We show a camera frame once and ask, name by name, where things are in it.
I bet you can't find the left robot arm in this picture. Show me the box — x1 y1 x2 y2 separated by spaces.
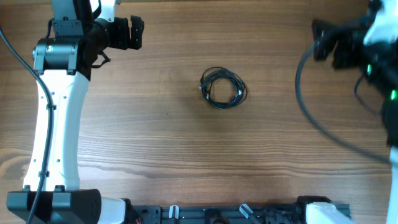
6 0 144 224

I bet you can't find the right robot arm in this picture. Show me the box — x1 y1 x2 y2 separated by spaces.
295 0 397 223

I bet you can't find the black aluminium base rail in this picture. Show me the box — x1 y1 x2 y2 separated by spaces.
130 203 352 224

